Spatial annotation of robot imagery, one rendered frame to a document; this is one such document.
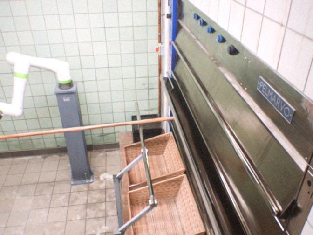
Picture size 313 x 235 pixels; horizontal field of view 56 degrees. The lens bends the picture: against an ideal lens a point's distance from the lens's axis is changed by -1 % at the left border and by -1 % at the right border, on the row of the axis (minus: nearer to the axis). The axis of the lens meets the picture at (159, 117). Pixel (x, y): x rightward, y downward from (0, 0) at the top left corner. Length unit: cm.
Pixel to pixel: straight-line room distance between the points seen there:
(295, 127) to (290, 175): 16
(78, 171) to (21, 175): 78
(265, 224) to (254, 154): 27
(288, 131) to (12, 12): 299
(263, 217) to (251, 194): 12
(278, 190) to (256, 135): 24
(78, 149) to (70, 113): 47
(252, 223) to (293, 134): 47
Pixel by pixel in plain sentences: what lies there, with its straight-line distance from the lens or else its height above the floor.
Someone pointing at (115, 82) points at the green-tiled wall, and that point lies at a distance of 358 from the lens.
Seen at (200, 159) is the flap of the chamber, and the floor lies 141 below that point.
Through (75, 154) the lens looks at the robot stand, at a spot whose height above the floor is 41.
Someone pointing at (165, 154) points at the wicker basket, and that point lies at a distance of 295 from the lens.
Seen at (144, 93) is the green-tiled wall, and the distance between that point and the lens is 367.
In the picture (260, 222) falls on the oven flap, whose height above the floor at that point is 153.
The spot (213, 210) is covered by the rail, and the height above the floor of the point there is 144.
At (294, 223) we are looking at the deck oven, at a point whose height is 172.
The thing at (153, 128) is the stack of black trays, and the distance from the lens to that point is 293.
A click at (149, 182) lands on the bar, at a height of 117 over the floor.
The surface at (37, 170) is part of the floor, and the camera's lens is 399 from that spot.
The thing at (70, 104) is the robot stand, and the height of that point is 104.
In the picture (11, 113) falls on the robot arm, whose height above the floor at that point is 117.
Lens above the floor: 247
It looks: 32 degrees down
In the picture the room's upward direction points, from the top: straight up
